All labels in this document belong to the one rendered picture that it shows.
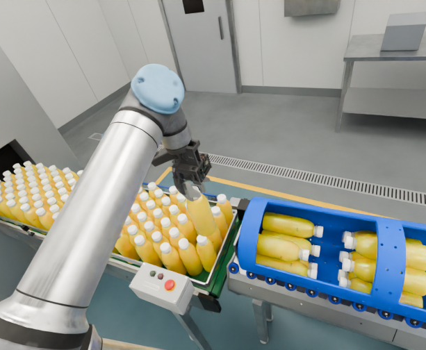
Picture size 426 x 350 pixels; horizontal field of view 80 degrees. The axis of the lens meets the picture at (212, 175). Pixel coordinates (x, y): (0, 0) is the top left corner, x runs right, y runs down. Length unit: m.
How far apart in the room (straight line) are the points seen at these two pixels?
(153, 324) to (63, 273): 1.89
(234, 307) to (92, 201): 1.82
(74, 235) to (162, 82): 0.23
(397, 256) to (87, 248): 0.78
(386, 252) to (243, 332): 1.34
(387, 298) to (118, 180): 0.80
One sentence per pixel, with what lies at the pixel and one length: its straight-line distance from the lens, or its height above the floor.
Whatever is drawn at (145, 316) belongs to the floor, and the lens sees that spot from 2.23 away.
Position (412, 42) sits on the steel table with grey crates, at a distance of 3.20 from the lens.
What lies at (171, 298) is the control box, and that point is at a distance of 0.95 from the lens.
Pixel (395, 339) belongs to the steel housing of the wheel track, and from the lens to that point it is 1.19.
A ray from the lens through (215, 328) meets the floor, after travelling 2.05.
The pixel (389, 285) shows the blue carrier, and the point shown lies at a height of 1.17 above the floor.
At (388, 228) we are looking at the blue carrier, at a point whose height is 1.23.
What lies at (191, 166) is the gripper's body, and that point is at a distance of 0.65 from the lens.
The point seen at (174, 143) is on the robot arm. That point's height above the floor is 1.62.
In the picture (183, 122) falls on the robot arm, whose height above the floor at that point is 1.66.
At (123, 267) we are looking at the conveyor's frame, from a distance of 1.35.
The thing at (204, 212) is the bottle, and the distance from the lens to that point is 0.81.
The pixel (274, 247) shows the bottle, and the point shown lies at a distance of 0.93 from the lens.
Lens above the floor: 1.93
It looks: 41 degrees down
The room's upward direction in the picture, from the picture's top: 14 degrees counter-clockwise
